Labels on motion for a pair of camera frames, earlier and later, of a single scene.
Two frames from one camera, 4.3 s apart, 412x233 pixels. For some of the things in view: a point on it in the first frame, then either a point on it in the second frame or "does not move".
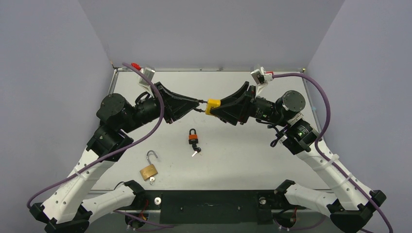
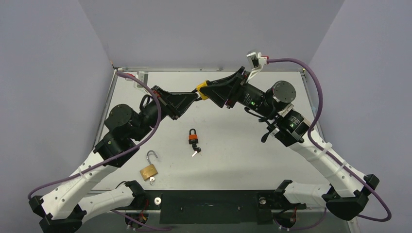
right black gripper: (246, 105) → (235, 90)
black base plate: (217, 207) does not move
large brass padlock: (150, 171) does not move
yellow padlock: (212, 102) → (198, 87)
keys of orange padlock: (197, 149) does not move
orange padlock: (193, 137) does not move
